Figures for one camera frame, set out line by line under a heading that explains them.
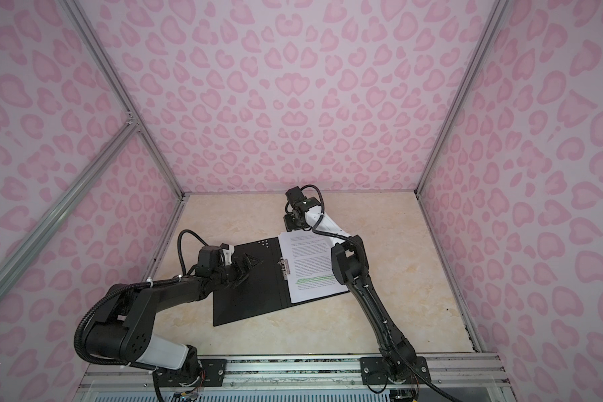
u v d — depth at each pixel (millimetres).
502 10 684
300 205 819
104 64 783
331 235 625
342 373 750
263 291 902
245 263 825
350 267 690
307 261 962
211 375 733
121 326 444
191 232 816
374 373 719
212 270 734
